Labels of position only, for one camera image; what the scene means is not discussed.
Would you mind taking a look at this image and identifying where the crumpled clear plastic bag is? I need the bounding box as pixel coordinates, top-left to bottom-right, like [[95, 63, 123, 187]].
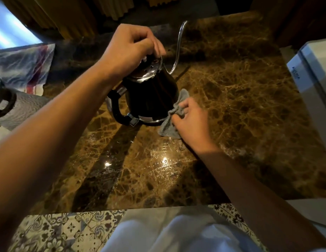
[[0, 44, 56, 96]]

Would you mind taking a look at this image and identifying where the black gooseneck kettle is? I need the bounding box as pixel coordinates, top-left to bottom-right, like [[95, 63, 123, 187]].
[[105, 20, 188, 127]]

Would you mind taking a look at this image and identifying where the person's right hand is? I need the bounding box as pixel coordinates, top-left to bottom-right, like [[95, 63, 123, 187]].
[[171, 97, 219, 155]]

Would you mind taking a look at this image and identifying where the grey cleaning cloth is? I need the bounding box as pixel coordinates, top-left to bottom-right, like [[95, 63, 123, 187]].
[[158, 89, 190, 139]]

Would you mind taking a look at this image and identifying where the grey textured roll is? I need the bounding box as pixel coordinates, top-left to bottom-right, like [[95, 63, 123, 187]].
[[0, 88, 52, 131]]

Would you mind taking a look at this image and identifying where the white flat panel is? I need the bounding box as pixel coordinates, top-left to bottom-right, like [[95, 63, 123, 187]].
[[287, 198, 326, 229]]

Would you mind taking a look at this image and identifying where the person's left forearm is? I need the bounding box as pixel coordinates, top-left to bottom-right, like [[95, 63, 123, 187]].
[[0, 60, 119, 252]]

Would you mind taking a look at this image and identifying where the white box appliance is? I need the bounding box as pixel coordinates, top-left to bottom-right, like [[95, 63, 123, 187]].
[[286, 38, 326, 158]]

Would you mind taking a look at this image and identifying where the black ring-shaped object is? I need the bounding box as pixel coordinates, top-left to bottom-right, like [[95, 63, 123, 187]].
[[0, 76, 18, 119]]

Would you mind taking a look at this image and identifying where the bright window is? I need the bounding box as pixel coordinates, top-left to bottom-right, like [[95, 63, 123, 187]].
[[0, 0, 43, 50]]

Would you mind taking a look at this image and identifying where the person's left hand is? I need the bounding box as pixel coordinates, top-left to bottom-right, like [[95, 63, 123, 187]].
[[96, 23, 167, 82]]

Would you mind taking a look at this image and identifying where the yellow pleated curtain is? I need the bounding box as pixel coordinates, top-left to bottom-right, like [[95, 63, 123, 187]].
[[0, 0, 182, 40]]

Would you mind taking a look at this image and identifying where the person's right forearm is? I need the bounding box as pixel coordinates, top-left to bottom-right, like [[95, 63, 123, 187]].
[[197, 145, 326, 252]]

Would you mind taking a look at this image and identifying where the dark wooden cabinet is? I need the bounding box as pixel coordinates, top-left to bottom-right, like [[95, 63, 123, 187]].
[[251, 0, 326, 49]]

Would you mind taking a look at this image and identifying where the person's white garment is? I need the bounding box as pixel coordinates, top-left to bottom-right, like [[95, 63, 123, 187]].
[[101, 206, 264, 252]]

